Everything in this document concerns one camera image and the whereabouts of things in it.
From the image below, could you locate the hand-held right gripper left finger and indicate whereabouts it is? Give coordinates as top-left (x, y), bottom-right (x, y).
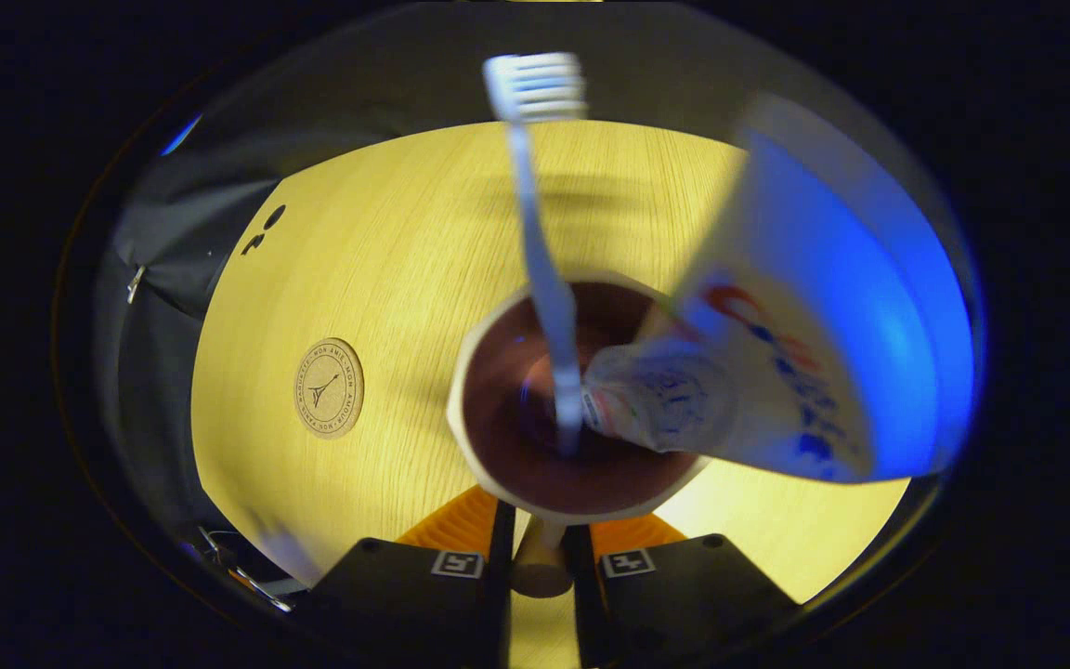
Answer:
top-left (298, 483), bottom-right (517, 669)

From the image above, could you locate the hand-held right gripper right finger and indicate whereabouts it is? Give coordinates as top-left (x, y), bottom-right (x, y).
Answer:
top-left (563, 514), bottom-right (801, 669)

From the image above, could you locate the light blue toothbrush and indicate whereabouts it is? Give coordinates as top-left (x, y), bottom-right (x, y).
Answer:
top-left (484, 51), bottom-right (589, 456)

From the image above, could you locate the beige cup with handle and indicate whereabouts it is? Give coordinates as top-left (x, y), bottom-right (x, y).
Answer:
top-left (447, 271), bottom-right (712, 598)

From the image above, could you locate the white toothpaste tube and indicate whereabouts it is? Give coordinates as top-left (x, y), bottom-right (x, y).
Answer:
top-left (581, 93), bottom-right (977, 484)

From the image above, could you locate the black backdrop cloth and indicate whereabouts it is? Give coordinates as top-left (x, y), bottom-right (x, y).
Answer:
top-left (94, 0), bottom-right (982, 558)

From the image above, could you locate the wooden desktop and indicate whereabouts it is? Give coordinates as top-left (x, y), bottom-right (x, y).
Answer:
top-left (189, 119), bottom-right (912, 669)

